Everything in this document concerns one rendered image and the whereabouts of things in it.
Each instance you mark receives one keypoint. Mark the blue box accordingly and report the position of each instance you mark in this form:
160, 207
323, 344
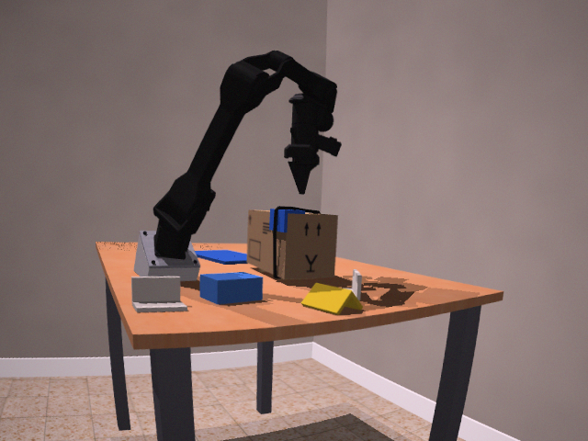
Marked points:
224, 288

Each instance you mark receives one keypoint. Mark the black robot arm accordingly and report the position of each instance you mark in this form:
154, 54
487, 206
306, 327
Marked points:
241, 90

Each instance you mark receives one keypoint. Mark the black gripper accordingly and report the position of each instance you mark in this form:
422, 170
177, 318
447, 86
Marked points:
304, 154

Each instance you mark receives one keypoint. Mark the grey l-shaped bracket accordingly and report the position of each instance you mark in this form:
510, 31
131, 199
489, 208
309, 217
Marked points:
153, 294

